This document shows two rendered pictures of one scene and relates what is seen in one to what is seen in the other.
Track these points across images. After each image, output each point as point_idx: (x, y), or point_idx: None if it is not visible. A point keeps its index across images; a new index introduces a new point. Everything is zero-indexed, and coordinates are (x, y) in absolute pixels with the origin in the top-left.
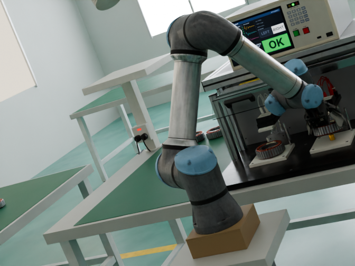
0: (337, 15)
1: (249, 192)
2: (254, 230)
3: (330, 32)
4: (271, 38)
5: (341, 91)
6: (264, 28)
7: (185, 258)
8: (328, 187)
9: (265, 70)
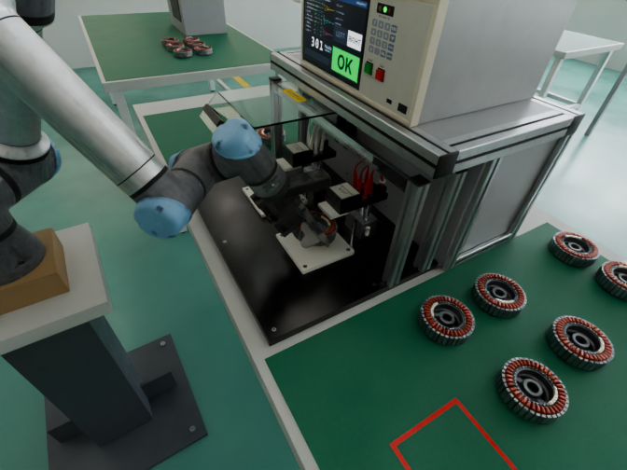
0: (461, 81)
1: (188, 223)
2: (33, 301)
3: (404, 106)
4: (342, 51)
5: None
6: (341, 27)
7: None
8: (221, 299)
9: (51, 126)
